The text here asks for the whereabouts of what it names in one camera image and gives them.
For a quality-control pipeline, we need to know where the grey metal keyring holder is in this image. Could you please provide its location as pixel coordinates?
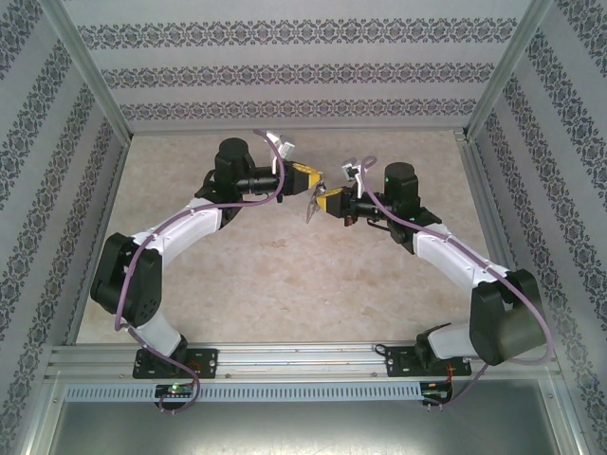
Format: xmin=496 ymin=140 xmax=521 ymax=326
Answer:
xmin=303 ymin=184 xmax=328 ymax=224

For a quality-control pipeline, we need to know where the grey sheet metal panel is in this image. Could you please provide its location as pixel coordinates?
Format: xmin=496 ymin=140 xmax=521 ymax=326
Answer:
xmin=45 ymin=373 xmax=587 ymax=455

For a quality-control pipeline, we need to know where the aluminium frame post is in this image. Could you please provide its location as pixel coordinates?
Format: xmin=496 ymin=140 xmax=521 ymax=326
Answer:
xmin=464 ymin=0 xmax=556 ymax=141
xmin=41 ymin=0 xmax=133 ymax=139

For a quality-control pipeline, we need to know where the aluminium mounting rail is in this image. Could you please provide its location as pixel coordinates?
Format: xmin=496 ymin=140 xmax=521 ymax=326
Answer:
xmin=45 ymin=338 xmax=559 ymax=383

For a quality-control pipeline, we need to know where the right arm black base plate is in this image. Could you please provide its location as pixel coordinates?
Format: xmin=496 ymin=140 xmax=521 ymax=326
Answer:
xmin=384 ymin=347 xmax=473 ymax=379

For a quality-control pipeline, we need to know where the slotted grey cable duct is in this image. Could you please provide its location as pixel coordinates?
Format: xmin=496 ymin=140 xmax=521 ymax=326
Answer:
xmin=64 ymin=381 xmax=424 ymax=403

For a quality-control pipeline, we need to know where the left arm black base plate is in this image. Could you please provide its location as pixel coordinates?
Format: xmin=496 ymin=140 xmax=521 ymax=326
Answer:
xmin=132 ymin=348 xmax=219 ymax=380

